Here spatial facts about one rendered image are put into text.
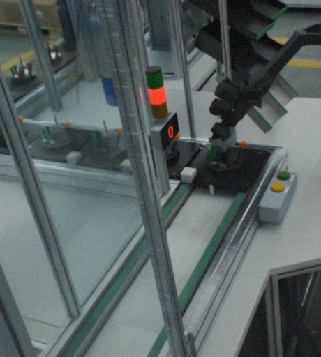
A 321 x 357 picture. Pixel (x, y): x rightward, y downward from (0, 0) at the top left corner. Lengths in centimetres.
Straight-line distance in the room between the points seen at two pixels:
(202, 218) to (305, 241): 33
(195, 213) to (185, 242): 15
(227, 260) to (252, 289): 12
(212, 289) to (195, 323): 12
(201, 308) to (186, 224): 41
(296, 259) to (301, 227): 15
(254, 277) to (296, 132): 85
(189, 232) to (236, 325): 36
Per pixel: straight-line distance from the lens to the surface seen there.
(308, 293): 257
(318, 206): 193
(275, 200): 179
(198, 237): 174
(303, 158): 217
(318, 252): 176
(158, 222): 102
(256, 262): 172
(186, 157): 202
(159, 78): 164
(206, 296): 149
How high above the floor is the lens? 204
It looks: 33 degrees down
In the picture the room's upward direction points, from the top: 10 degrees counter-clockwise
